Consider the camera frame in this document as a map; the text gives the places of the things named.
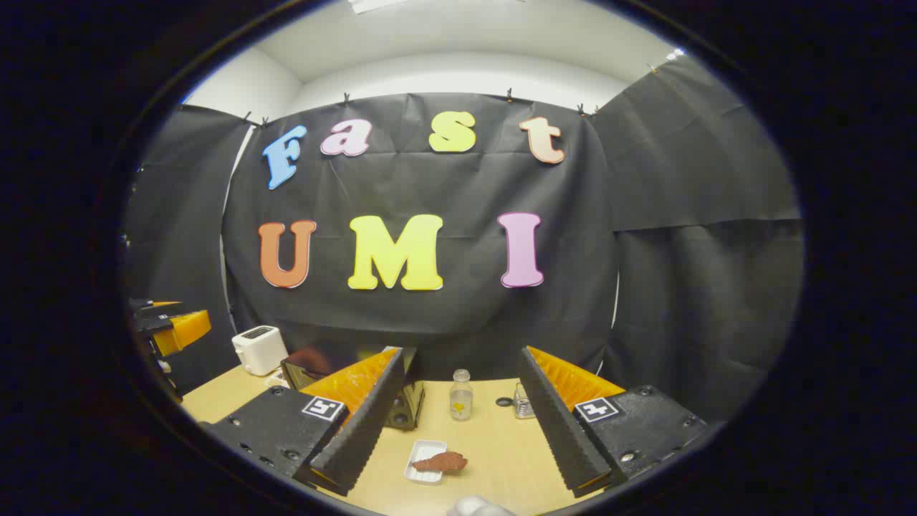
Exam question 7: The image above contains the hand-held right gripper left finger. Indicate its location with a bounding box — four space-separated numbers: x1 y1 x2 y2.
201 348 407 497

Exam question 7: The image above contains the clear cutlery holder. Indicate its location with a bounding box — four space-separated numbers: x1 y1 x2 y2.
513 382 538 420

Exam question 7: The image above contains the ceiling light panel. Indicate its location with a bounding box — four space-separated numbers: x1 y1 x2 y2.
347 0 413 15

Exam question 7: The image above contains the black electric oven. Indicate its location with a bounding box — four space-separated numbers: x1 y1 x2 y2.
281 346 426 431

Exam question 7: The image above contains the reddish brown meat piece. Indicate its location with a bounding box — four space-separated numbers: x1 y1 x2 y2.
412 451 469 474

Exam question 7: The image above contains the white toaster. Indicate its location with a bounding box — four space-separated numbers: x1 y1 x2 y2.
231 325 289 377

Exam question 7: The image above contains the clear bottle with yellow label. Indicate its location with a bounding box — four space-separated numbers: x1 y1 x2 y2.
449 369 474 421

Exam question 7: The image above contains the white rectangular tray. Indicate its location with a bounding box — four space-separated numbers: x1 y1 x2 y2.
403 439 448 485

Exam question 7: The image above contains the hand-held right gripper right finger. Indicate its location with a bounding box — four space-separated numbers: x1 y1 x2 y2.
517 346 710 499

